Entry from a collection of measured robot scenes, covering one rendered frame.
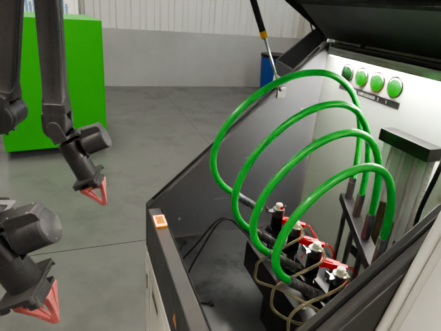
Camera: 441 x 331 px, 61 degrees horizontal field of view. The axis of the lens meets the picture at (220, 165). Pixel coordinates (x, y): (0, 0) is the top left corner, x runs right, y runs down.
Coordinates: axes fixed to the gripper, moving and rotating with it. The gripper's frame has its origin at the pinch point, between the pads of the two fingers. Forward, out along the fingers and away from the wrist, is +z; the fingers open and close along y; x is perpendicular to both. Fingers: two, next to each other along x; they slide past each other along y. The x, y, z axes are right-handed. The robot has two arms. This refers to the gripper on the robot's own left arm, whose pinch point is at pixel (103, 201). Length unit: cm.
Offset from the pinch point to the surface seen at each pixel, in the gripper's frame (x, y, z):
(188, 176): -24.0, 7.1, 5.2
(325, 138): -56, -37, -11
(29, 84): 117, 261, -26
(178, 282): -18.0, -28.5, 13.0
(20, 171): 152, 226, 37
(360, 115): -66, -26, -8
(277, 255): -41, -47, 0
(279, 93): -58, 13, -7
